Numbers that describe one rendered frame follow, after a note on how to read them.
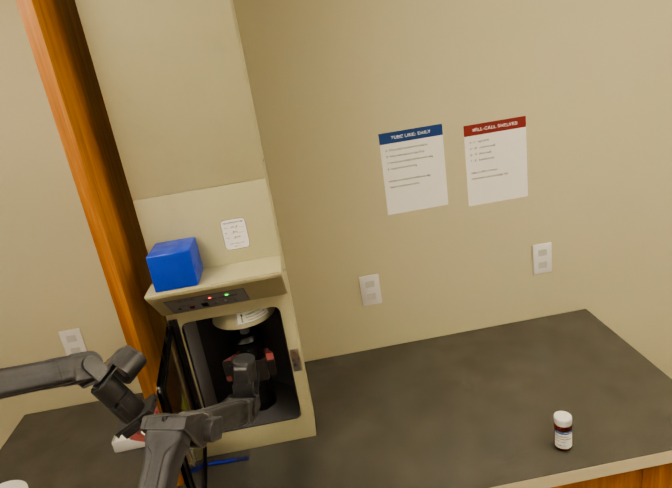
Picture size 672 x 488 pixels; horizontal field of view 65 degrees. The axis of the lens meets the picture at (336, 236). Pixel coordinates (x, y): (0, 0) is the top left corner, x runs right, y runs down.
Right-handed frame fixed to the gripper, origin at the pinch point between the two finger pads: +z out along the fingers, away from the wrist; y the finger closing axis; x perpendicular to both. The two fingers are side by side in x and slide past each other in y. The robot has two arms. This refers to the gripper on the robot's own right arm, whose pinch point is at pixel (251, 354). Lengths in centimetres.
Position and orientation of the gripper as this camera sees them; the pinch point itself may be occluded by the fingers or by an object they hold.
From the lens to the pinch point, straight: 160.9
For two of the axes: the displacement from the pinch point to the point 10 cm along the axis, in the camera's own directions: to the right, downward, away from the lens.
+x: 1.5, 9.2, 3.6
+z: -1.0, -3.5, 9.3
